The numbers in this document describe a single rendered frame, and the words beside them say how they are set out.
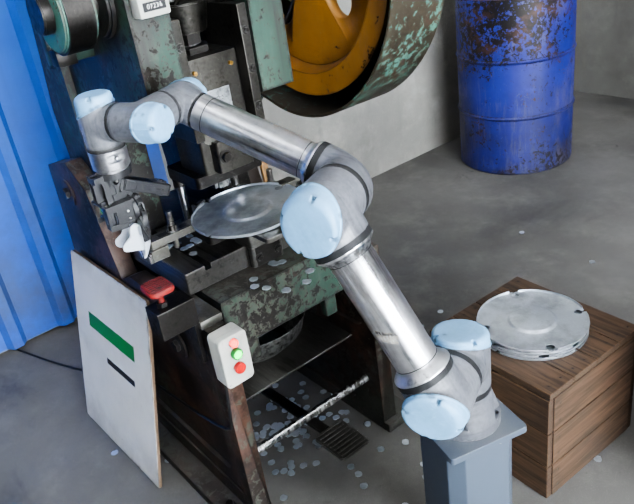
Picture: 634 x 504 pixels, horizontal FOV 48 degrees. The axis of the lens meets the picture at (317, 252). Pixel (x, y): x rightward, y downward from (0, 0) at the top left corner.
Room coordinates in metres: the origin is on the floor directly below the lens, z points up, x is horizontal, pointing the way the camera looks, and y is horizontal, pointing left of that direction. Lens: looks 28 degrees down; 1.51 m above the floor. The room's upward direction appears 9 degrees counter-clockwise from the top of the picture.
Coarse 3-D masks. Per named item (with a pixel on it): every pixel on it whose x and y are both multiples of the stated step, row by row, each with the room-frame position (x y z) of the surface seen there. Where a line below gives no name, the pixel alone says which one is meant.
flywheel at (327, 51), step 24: (312, 0) 1.94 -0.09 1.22; (336, 0) 1.91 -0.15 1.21; (360, 0) 1.79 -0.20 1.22; (384, 0) 1.67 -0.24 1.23; (288, 24) 2.04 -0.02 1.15; (312, 24) 1.95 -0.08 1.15; (336, 24) 1.87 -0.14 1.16; (360, 24) 1.80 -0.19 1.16; (384, 24) 1.68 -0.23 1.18; (312, 48) 1.96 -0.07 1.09; (336, 48) 1.88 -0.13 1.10; (360, 48) 1.75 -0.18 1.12; (312, 72) 1.92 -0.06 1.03; (336, 72) 1.83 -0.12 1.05; (360, 72) 1.76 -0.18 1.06
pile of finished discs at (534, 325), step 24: (480, 312) 1.63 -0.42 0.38; (504, 312) 1.61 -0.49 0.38; (528, 312) 1.58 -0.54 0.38; (552, 312) 1.57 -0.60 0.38; (576, 312) 1.57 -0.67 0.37; (504, 336) 1.50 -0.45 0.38; (528, 336) 1.49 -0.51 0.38; (552, 336) 1.47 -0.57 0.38; (576, 336) 1.46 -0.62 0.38; (528, 360) 1.42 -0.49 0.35
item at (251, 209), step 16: (224, 192) 1.77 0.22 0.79; (240, 192) 1.76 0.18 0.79; (256, 192) 1.74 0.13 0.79; (272, 192) 1.72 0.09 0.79; (288, 192) 1.70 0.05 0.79; (208, 208) 1.70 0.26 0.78; (224, 208) 1.68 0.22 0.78; (240, 208) 1.65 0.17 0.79; (256, 208) 1.63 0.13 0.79; (272, 208) 1.63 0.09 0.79; (192, 224) 1.61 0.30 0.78; (208, 224) 1.60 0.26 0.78; (224, 224) 1.59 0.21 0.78; (240, 224) 1.57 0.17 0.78; (256, 224) 1.55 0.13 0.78; (272, 224) 1.54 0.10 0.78
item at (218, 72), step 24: (192, 48) 1.71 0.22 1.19; (216, 48) 1.75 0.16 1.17; (192, 72) 1.65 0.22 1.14; (216, 72) 1.69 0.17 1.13; (216, 96) 1.68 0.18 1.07; (240, 96) 1.72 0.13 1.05; (192, 144) 1.67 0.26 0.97; (216, 144) 1.63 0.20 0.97; (192, 168) 1.69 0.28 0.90; (216, 168) 1.65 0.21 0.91
